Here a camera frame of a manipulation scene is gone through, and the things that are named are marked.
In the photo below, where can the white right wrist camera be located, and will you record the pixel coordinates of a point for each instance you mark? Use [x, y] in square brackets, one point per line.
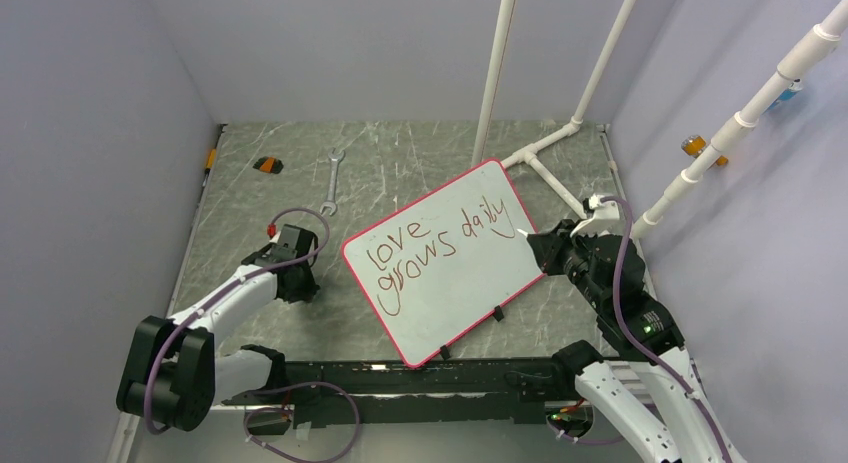
[602, 212]

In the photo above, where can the black whiteboard clip right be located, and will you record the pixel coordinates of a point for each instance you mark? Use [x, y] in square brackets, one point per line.
[498, 314]

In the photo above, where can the blue wall clip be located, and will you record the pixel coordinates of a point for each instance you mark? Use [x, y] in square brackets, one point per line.
[795, 87]

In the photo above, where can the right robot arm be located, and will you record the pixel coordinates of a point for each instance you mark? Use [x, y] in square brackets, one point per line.
[679, 424]

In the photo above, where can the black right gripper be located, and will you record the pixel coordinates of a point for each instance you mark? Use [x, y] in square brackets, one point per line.
[547, 246]

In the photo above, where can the orange wall knob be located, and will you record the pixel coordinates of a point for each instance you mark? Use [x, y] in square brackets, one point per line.
[694, 145]

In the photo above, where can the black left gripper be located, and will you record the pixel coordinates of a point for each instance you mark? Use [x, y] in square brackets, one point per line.
[307, 290]

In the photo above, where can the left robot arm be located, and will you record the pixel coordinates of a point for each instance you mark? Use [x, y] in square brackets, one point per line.
[172, 375]

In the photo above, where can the yellow black screwdriver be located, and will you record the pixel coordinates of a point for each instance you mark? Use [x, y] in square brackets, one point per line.
[211, 156]

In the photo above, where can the pink framed whiteboard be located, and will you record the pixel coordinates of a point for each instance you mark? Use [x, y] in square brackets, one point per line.
[437, 268]

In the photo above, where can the orange black tool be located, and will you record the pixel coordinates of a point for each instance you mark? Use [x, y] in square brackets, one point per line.
[270, 165]

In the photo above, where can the white PVC pipe right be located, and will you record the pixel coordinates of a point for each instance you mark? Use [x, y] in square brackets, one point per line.
[818, 43]

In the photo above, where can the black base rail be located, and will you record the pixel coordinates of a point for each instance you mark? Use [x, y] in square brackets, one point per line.
[526, 390]

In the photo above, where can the silver wrench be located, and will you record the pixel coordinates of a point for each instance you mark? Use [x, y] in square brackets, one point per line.
[329, 205]

